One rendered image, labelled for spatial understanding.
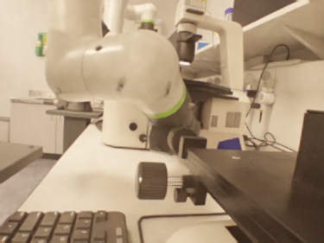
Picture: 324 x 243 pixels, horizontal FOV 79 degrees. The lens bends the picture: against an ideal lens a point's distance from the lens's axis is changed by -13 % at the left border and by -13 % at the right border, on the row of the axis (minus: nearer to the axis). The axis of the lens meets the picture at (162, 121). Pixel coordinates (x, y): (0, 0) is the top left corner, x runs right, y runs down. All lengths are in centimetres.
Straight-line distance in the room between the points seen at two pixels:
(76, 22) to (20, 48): 334
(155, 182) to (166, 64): 15
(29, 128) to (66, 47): 264
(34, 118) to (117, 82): 267
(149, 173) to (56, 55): 24
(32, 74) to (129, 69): 332
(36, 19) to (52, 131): 172
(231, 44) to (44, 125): 247
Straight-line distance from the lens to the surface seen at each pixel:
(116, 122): 64
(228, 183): 17
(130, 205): 34
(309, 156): 19
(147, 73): 28
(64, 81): 36
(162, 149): 43
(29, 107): 295
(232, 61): 81
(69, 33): 37
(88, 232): 24
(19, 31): 376
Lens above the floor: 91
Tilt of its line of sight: 6 degrees down
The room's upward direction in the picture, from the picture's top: 6 degrees clockwise
